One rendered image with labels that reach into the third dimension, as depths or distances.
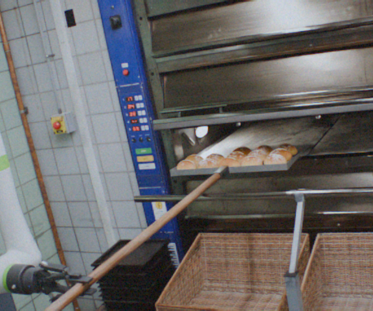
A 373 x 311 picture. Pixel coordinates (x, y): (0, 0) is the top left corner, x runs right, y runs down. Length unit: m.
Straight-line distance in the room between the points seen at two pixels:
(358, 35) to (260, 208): 0.88
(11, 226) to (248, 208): 1.15
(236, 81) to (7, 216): 1.14
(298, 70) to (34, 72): 1.40
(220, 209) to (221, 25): 0.84
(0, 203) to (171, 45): 1.09
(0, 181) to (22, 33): 1.35
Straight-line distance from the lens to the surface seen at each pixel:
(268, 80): 2.37
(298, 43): 2.31
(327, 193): 2.02
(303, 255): 2.44
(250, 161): 2.37
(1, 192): 1.84
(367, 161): 2.35
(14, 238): 1.87
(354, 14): 2.23
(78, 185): 3.04
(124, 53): 2.63
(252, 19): 2.36
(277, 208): 2.51
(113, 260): 1.70
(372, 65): 2.26
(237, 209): 2.59
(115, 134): 2.79
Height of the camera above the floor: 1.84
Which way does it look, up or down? 13 degrees down
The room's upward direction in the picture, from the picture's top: 12 degrees counter-clockwise
